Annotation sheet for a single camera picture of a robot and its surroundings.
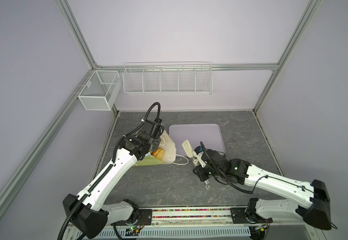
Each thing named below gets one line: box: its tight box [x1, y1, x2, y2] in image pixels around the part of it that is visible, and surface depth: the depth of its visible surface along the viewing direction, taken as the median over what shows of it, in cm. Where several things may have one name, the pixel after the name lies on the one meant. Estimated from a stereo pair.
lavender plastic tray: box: [165, 123, 226, 157], surface depth 112 cm
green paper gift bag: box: [134, 130, 177, 167], surface depth 89 cm
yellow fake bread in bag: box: [150, 148, 165, 160], surface depth 85 cm
